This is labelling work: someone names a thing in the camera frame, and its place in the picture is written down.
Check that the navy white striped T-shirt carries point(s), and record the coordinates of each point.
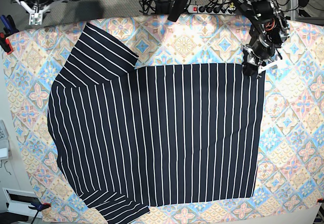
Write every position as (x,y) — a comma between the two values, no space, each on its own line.
(133,138)

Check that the black mount post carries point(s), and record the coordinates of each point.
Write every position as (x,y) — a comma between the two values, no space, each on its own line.
(177,9)

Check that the patterned tile tablecloth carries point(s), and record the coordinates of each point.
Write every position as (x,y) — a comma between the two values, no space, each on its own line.
(290,172)

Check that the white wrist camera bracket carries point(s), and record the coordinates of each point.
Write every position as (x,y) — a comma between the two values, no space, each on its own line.
(269,66)

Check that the white device left edge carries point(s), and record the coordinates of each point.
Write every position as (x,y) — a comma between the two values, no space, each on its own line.
(4,142)

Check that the orange black clamp upper left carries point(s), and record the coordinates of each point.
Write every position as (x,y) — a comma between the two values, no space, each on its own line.
(9,29)

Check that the white power strip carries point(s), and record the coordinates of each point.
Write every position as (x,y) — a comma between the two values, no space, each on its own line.
(226,9)

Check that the blue orange clamp lower left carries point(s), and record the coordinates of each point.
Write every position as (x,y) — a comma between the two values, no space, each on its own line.
(39,206)

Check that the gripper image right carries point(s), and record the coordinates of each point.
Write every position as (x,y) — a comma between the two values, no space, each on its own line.
(258,51)

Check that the white box lower left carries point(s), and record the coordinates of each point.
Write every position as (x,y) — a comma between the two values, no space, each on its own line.
(19,201)

